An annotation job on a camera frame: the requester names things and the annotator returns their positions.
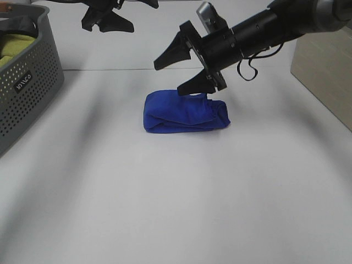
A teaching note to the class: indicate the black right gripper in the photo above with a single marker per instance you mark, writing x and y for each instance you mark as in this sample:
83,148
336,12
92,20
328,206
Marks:
215,51

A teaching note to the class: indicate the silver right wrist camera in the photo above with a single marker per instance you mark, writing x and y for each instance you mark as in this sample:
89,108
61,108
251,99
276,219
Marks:
210,19

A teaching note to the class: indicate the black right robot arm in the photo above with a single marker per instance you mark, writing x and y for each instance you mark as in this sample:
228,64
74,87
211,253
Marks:
283,21

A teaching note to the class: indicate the dark grey cloth in basket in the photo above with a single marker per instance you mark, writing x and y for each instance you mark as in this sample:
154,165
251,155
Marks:
19,25

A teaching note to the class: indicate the beige storage box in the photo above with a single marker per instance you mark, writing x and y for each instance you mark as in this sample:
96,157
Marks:
322,63

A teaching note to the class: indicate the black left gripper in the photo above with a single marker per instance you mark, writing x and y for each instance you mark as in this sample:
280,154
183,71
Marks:
100,13

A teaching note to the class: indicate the grey perforated laundry basket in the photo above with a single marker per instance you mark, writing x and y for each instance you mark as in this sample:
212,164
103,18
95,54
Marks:
31,79

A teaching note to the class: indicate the yellow-green towel in basket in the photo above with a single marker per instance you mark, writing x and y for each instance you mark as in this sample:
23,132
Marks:
12,45

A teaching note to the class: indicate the blue microfibre towel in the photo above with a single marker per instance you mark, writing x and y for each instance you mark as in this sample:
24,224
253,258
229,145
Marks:
166,112

